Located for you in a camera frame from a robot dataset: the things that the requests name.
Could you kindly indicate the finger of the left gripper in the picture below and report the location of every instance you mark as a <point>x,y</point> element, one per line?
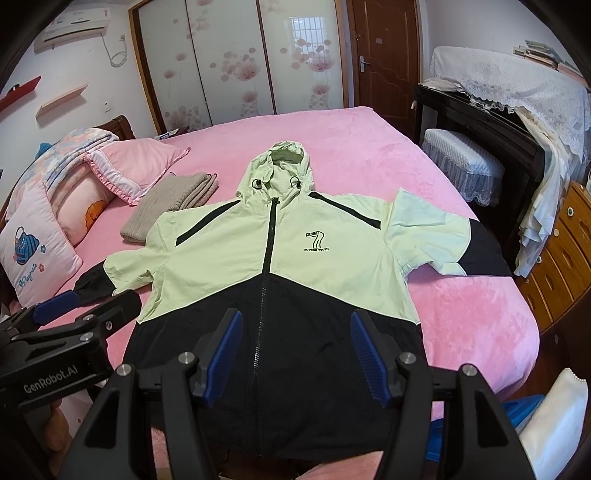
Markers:
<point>93,286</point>
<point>54,308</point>

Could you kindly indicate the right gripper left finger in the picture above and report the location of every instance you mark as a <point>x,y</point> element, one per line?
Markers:
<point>215,353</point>

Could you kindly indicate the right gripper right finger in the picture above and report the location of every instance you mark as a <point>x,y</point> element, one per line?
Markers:
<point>377,353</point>

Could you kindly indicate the green and black hooded jacket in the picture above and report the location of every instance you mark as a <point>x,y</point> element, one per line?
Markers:
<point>296,263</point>

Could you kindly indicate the white bear print pillow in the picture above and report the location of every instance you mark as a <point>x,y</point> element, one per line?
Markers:
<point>36,255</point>

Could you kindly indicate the pink cartoon cushion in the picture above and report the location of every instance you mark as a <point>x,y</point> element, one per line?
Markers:
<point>78,202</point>

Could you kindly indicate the pink ruffled pillow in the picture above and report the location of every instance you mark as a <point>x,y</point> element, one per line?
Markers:
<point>130,168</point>

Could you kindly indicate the folded beige knit sweater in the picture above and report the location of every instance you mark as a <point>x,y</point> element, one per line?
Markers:
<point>171,193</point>

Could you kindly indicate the floral folded quilt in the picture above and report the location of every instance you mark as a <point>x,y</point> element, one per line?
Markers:
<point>56,164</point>

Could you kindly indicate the wooden headboard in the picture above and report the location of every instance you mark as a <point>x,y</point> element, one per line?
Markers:
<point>120,127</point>

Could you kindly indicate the white cloth item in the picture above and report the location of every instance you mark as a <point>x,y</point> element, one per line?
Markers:
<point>551,434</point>

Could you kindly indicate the wooden drawer cabinet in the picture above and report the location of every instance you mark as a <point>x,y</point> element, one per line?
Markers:
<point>561,275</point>

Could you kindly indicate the white covered piano stool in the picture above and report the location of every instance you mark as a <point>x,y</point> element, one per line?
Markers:
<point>473,171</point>

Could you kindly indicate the floral sliding wardrobe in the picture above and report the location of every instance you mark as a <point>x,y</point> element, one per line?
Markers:
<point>204,63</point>

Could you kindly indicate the black piano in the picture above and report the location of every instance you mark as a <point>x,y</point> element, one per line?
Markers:
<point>505,137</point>

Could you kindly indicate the white lace cover cloth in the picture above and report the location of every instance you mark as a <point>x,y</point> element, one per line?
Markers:
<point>560,102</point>

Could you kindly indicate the brown wooden door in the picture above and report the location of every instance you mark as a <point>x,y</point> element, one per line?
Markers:
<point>386,58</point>

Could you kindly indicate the stack of books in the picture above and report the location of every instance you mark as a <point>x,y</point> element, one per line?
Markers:
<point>543,53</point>

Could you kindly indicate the pink wall shelf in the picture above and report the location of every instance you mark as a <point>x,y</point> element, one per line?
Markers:
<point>60,100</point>

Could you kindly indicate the red wall shelf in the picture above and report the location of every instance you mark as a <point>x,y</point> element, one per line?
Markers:
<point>16,93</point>

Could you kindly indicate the white wall air conditioner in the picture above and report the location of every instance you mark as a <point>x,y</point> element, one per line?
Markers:
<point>73,25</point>

